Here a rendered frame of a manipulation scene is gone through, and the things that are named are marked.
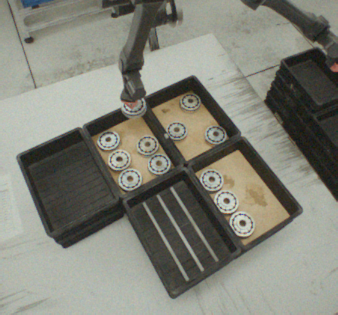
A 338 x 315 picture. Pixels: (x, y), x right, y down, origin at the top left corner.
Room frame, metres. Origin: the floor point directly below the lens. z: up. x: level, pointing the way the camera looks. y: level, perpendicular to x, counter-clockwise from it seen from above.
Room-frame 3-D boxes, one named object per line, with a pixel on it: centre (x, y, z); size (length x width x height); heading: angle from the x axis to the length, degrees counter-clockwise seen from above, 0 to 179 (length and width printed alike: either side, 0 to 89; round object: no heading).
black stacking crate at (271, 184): (0.51, -0.31, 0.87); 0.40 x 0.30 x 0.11; 32
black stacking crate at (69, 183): (0.54, 0.41, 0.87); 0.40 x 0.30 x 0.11; 32
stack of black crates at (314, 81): (1.41, -0.94, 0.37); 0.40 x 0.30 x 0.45; 26
